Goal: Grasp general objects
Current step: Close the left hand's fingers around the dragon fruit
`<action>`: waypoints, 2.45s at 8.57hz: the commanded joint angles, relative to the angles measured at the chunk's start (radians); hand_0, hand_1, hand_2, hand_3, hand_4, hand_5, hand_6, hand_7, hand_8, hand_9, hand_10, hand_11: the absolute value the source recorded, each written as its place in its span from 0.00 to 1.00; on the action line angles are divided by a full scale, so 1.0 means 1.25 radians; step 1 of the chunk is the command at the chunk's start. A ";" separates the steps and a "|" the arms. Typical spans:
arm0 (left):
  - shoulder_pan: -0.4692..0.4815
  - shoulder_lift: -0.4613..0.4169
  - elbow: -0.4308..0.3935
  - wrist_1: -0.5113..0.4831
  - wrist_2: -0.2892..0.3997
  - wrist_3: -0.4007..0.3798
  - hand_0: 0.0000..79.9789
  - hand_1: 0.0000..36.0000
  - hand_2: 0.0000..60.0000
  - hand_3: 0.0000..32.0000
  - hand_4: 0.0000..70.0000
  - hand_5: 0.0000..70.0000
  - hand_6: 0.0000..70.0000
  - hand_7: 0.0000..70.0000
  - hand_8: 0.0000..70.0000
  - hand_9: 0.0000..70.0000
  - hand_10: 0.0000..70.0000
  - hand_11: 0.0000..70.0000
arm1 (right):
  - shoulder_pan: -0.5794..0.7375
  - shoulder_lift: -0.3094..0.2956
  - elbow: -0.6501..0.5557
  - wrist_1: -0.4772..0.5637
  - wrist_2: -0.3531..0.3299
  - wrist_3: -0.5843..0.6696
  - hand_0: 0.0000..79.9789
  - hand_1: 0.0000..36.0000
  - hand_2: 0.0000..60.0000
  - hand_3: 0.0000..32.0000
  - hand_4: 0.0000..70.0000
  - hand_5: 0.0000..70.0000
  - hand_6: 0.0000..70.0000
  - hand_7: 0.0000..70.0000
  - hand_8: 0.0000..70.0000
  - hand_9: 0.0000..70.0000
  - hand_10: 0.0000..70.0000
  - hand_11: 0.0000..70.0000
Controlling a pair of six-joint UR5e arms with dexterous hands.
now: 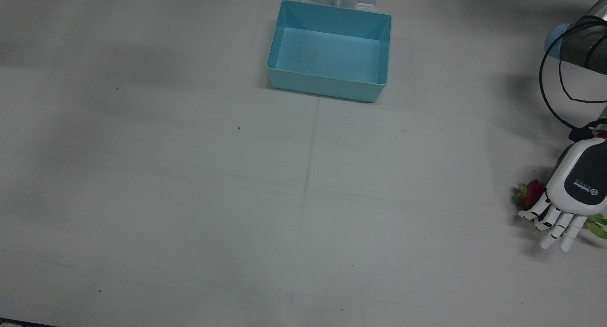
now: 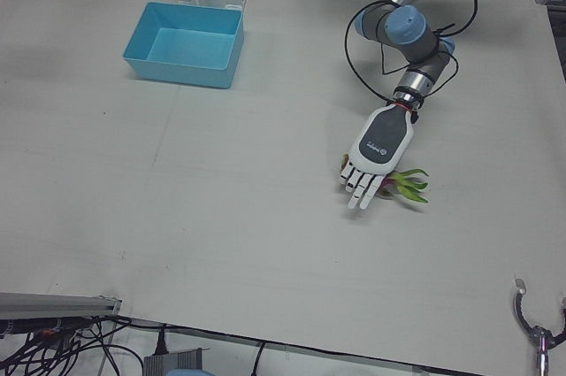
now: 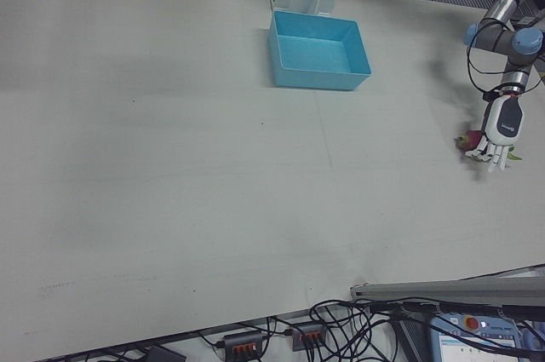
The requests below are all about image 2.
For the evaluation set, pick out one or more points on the white grey robot hand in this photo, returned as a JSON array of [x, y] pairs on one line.
[[382, 137]]

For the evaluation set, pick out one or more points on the pink dragon fruit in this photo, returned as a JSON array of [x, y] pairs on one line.
[[404, 183]]

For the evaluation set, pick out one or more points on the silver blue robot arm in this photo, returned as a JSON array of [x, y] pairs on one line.
[[407, 26]]

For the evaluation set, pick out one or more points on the light blue plastic bin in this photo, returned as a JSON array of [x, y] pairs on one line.
[[185, 53]]

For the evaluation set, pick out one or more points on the metal claw grabber tool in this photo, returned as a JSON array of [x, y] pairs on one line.
[[543, 349]]

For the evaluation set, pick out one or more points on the aluminium profile bar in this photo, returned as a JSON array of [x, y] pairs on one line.
[[53, 305]]

